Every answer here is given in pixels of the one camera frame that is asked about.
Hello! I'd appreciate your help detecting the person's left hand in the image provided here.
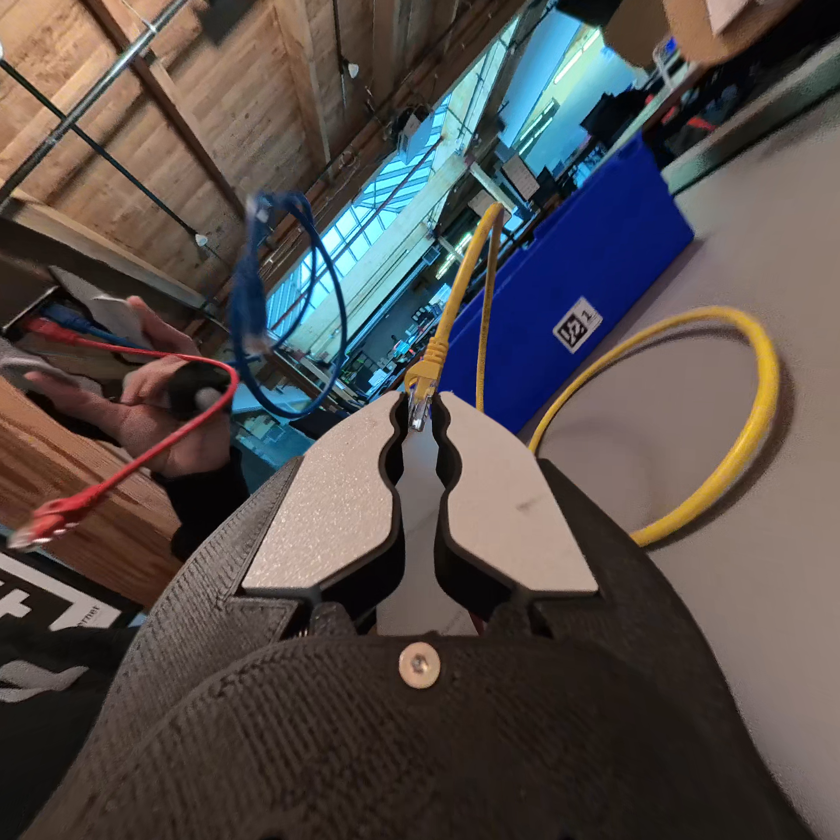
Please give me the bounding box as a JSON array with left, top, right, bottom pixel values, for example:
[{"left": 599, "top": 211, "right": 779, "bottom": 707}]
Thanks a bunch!
[{"left": 26, "top": 295, "right": 237, "bottom": 480}]

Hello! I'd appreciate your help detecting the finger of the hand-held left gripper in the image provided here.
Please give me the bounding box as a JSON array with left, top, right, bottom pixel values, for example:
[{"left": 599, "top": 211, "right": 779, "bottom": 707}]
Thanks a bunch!
[
  {"left": 49, "top": 266, "right": 156, "bottom": 349},
  {"left": 0, "top": 341, "right": 88, "bottom": 396}
]

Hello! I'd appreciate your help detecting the black framed marker sign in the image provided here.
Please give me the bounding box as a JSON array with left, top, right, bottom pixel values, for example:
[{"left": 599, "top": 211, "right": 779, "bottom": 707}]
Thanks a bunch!
[{"left": 0, "top": 550, "right": 142, "bottom": 634}]

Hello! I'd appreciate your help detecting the printed instruction sheet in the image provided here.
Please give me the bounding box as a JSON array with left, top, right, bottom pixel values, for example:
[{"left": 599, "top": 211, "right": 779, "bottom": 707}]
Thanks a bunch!
[{"left": 707, "top": 0, "right": 756, "bottom": 35}]

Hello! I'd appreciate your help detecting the black printed garment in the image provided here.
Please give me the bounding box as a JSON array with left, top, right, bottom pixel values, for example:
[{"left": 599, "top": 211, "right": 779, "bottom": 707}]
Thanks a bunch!
[{"left": 0, "top": 623, "right": 135, "bottom": 840}]

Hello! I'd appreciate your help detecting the wooden post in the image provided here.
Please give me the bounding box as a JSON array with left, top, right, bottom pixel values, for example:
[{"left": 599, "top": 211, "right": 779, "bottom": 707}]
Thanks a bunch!
[{"left": 0, "top": 374, "right": 183, "bottom": 608}]

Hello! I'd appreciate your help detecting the blue ethernet cable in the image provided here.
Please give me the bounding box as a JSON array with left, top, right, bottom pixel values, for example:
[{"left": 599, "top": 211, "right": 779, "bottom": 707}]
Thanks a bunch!
[{"left": 42, "top": 190, "right": 349, "bottom": 421}]

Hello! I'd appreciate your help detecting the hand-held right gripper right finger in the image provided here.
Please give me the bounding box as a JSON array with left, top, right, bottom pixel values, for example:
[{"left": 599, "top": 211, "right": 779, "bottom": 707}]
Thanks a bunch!
[{"left": 432, "top": 392, "right": 600, "bottom": 620}]

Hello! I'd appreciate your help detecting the black network splitter box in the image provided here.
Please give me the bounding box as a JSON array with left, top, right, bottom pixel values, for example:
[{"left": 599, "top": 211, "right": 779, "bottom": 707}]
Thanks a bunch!
[{"left": 0, "top": 276, "right": 40, "bottom": 345}]

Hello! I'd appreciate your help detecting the yellow ethernet cable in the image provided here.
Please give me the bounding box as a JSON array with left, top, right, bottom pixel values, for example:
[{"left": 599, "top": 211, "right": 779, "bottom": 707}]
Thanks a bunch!
[{"left": 403, "top": 202, "right": 781, "bottom": 547}]

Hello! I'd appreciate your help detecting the blue storage bin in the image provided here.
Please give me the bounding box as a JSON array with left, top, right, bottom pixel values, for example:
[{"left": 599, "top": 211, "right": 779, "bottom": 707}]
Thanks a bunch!
[{"left": 453, "top": 131, "right": 695, "bottom": 435}]

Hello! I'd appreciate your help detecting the red ethernet cable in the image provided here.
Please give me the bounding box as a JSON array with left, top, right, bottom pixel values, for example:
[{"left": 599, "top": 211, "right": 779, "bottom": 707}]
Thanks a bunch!
[{"left": 7, "top": 317, "right": 240, "bottom": 551}]

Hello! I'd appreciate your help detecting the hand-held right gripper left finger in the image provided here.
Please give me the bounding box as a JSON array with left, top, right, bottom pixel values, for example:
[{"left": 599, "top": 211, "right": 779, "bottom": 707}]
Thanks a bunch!
[{"left": 241, "top": 390, "right": 406, "bottom": 616}]

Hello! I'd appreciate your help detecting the grey desk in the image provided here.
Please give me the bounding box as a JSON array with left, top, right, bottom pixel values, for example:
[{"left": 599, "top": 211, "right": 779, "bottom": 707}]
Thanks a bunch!
[{"left": 377, "top": 85, "right": 840, "bottom": 840}]

